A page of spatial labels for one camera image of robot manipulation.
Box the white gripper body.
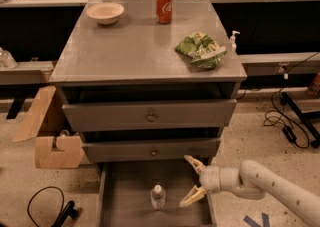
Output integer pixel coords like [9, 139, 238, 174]
[199, 166, 221, 193]

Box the clear plastic container left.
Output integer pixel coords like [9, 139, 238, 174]
[0, 47, 17, 70]

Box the black stand foot left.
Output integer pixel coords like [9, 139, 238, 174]
[51, 201, 79, 227]

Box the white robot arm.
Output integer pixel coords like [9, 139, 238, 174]
[179, 155, 320, 227]

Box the clear plastic water bottle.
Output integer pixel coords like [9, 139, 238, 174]
[150, 185, 166, 210]

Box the green chip bag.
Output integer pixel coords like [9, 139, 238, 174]
[174, 32, 227, 69]

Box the notched wooden block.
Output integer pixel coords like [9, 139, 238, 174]
[35, 136, 84, 169]

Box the grey top drawer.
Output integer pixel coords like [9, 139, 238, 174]
[62, 99, 236, 132]

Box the black cable loop on floor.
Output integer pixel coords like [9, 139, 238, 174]
[26, 186, 66, 227]

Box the grey open bottom drawer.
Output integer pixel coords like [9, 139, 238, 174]
[97, 159, 216, 227]

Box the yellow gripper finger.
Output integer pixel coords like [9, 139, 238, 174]
[179, 186, 207, 208]
[184, 155, 206, 174]

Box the white ceramic bowl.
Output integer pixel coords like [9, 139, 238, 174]
[87, 2, 124, 25]

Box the grey middle drawer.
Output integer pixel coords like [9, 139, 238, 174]
[83, 138, 221, 163]

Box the red cola can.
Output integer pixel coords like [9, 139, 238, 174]
[156, 0, 172, 24]

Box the white pump dispenser bottle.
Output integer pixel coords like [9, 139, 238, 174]
[230, 30, 240, 52]

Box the blue tape floor mark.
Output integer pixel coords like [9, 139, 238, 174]
[242, 212, 271, 227]

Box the leaning wooden board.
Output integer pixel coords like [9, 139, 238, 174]
[12, 86, 56, 143]

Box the orange bottle at right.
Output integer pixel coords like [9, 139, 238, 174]
[307, 73, 320, 97]

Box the grey drawer cabinet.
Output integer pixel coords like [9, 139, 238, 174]
[48, 0, 248, 227]

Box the black stand leg right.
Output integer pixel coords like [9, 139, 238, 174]
[281, 92, 320, 148]

